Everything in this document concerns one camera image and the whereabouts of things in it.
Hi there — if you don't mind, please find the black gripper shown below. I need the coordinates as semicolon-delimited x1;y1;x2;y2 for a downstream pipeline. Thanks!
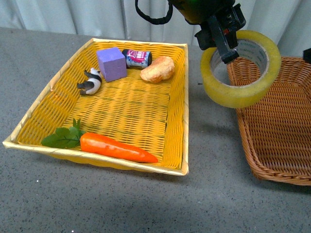
169;0;246;64

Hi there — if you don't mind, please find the yellow tape roll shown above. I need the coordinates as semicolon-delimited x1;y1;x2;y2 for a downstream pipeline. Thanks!
200;30;281;108

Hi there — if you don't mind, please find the brown wicker basket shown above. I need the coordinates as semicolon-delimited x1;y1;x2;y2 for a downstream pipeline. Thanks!
236;57;311;186

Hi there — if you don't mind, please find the yellow woven basket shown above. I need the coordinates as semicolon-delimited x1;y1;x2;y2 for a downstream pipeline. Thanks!
3;38;189;176

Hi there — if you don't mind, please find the toy bread croissant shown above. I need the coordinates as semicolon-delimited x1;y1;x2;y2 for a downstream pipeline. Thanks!
140;56;175;83

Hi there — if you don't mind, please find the grey-white curtain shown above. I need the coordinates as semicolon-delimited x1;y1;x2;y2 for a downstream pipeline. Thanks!
0;0;311;56

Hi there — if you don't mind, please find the small printed can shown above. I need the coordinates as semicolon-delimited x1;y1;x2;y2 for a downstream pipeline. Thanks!
122;49;153;68

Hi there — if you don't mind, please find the purple foam cube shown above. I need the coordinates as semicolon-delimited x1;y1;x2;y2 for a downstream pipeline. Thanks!
96;47;127;82

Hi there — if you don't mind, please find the panda figurine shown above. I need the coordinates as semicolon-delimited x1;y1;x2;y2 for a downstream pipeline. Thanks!
77;67;102;96

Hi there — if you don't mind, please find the orange toy carrot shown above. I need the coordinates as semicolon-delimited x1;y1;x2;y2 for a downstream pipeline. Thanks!
41;119;158;163

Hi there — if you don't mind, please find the black coiled cable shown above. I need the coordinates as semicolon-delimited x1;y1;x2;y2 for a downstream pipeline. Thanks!
135;0;173;25

